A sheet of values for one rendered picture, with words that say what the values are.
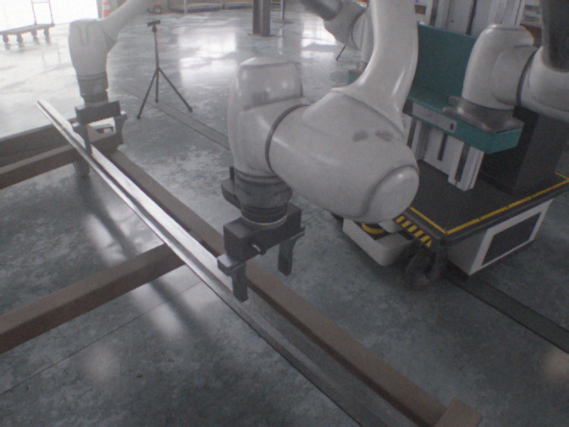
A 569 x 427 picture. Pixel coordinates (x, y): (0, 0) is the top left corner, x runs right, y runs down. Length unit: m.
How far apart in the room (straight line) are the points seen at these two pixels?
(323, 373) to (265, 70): 0.50
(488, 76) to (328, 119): 0.77
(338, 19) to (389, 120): 1.15
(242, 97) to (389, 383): 0.60
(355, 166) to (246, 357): 0.89
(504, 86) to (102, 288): 1.14
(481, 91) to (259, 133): 0.78
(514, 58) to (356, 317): 0.89
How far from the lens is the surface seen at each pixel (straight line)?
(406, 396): 0.81
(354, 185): 0.38
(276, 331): 0.75
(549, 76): 1.02
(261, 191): 0.55
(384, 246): 1.41
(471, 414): 0.76
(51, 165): 1.66
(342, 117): 0.41
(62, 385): 1.26
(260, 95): 0.49
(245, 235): 0.59
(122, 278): 1.04
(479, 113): 1.16
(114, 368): 1.23
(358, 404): 0.69
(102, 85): 1.24
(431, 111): 1.26
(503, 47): 1.12
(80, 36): 1.21
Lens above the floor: 0.97
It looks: 34 degrees down
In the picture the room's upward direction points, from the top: 3 degrees clockwise
